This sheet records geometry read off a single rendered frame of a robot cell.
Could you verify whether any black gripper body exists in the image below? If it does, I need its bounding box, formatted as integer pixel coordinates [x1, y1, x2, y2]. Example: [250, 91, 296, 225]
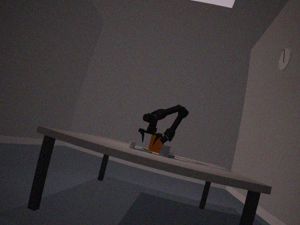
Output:
[138, 123, 163, 138]

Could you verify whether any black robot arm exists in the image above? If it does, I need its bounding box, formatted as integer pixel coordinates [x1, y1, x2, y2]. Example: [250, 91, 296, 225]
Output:
[143, 105, 189, 144]

